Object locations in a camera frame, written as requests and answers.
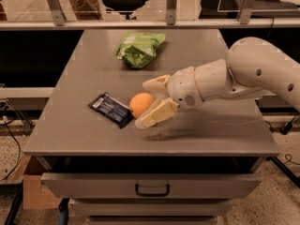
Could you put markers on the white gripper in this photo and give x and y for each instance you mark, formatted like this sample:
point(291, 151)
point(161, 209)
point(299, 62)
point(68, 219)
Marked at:
point(182, 87)

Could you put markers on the orange fruit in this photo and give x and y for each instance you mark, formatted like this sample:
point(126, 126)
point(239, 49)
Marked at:
point(140, 103)

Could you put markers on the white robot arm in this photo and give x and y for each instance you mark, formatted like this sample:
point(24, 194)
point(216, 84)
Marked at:
point(251, 66)

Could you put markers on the blue rxbar blueberry wrapper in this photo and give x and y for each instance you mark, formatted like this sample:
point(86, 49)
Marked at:
point(112, 109)

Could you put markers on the green chip bag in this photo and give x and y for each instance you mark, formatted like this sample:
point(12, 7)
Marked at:
point(138, 49)

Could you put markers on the person in tan trousers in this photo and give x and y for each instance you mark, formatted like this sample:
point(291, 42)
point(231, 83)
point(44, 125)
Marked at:
point(86, 9)

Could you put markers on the grey drawer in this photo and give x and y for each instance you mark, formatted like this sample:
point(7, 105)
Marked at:
point(122, 185)
point(151, 207)

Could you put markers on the grey top drawer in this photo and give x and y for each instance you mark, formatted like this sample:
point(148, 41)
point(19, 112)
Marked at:
point(122, 185)

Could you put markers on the cardboard box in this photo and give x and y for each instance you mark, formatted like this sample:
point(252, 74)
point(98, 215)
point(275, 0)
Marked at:
point(35, 195)

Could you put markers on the black drawer handle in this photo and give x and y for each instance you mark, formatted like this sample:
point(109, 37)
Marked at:
point(152, 192)

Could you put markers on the metal railing frame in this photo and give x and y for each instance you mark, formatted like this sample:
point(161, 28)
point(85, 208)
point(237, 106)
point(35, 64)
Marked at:
point(43, 14)

